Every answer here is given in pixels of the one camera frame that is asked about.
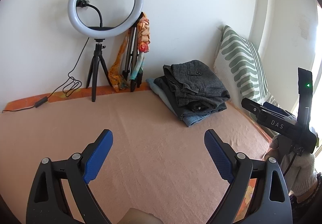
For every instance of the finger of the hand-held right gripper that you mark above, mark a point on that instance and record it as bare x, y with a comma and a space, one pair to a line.
252, 108
274, 108

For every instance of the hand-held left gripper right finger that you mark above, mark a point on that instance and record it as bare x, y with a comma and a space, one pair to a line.
218, 156

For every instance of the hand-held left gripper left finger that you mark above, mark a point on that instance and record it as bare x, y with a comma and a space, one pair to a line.
96, 156

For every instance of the grey tweed short pants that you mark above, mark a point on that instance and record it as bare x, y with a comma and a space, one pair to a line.
201, 83

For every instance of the folded black pants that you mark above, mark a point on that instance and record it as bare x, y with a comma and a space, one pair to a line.
198, 108

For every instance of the person's right hand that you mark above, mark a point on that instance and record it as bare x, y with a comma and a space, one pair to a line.
301, 171

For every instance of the person's left hand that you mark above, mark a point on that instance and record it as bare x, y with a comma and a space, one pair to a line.
138, 217

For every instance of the folded blue jeans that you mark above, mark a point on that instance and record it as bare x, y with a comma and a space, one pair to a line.
193, 119

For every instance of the green striped white pillow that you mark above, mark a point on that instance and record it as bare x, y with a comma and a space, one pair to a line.
239, 63

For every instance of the peach bed blanket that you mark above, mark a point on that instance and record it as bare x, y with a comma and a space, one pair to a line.
151, 123

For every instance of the folded dark grey jeans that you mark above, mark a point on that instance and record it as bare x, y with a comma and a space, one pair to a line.
166, 90

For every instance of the black mini tripod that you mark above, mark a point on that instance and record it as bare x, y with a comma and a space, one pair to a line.
96, 63

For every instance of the folded black stand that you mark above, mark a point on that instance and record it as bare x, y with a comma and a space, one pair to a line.
129, 60

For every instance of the folded tripods with colourful scarf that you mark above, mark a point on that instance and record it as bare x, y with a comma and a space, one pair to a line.
144, 35

